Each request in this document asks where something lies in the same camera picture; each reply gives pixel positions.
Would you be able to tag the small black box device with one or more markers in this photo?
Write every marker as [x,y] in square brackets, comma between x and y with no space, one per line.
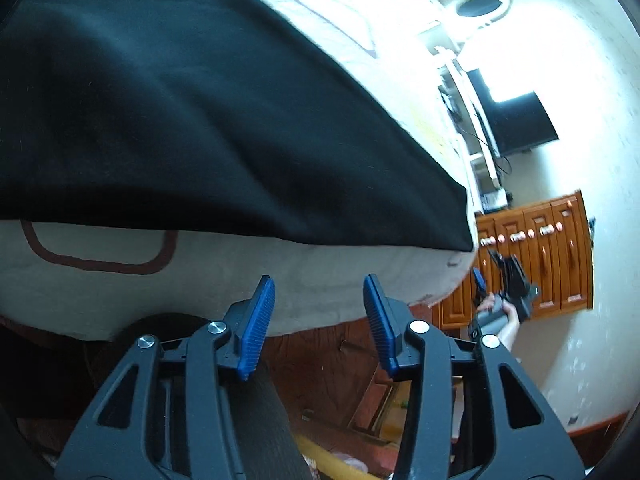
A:
[494,201]

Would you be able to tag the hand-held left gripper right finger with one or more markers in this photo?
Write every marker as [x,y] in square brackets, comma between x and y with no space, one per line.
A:
[381,320]

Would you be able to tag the black pants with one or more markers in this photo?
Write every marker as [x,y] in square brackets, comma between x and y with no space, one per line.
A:
[200,110]

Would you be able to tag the person's right hand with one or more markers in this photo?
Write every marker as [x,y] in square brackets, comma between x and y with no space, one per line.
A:
[510,332]

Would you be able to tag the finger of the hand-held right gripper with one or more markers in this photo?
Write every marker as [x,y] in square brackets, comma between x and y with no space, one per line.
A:
[496,262]
[480,280]

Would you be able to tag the white oval mirror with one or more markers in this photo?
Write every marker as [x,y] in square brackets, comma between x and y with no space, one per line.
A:
[481,5]

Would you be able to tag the white printed bed sheet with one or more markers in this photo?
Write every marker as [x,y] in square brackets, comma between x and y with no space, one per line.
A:
[310,285]

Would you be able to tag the white shelf unit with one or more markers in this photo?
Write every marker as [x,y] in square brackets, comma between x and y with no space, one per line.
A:
[472,125]

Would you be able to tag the black flat television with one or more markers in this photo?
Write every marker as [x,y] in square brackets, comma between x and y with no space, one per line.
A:
[515,115]

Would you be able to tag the wooden cabinet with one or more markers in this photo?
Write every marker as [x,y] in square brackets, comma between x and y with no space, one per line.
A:
[540,260]

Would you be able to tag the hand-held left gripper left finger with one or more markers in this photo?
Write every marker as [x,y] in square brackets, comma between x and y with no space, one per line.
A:
[255,320]

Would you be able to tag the yellow tube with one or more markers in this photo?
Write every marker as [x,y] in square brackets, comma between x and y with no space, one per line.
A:
[335,462]

